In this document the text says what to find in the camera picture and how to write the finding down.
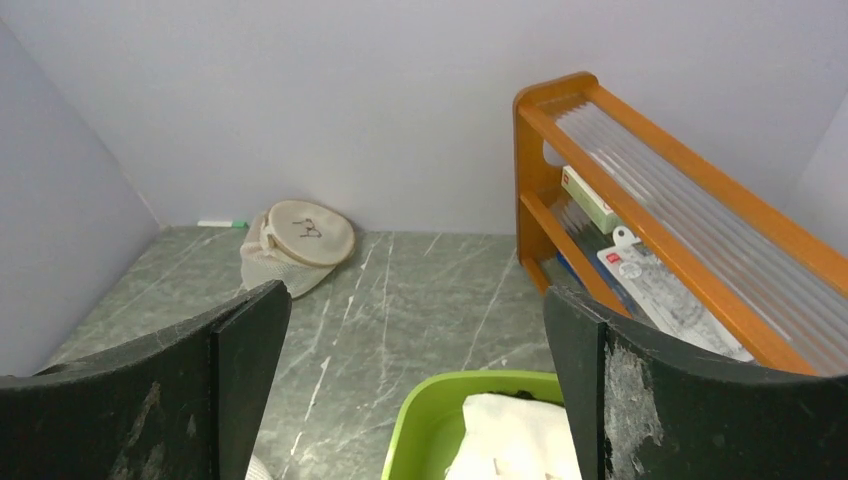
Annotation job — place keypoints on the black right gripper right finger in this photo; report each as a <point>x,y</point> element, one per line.
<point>642,404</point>

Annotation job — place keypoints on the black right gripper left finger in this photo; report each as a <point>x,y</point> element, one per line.
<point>183,402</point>

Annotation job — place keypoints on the beige-trim mesh laundry bag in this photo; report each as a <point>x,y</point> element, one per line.
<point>296,242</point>

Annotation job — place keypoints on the white packaged item on shelf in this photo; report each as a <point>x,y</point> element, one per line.
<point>663,299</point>

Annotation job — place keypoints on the white cloth in basket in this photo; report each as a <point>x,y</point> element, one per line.
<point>511,438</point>

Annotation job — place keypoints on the green and white marker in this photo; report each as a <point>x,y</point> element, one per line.
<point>222,224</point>

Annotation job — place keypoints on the green plastic basket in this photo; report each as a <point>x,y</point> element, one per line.
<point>430,426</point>

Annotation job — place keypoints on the orange wooden shelf rack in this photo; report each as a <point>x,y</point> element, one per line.
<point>779,290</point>

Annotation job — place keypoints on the green white box on shelf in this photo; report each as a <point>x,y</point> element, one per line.
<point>597,210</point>

